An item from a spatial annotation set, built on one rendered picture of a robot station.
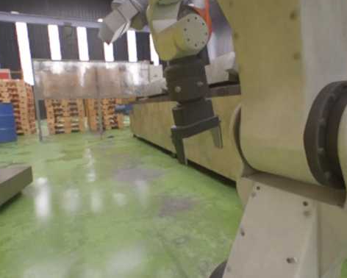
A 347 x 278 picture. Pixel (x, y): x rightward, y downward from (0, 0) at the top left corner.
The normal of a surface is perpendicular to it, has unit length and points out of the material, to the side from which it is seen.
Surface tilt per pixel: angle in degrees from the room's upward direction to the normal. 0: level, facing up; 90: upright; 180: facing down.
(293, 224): 60
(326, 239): 90
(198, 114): 90
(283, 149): 100
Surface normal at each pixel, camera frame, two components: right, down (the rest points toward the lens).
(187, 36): 0.52, 0.06
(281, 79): -0.83, 0.27
